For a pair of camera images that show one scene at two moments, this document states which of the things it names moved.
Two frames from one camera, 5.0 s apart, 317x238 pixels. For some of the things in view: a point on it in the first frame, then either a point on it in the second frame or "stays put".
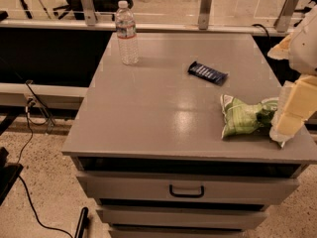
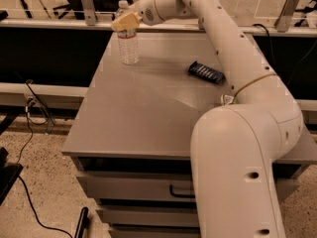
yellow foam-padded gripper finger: x=297 y=103 -> x=127 y=22
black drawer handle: x=187 y=194 stays put
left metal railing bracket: x=87 y=1 stays put
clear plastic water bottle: x=126 y=30 stays put
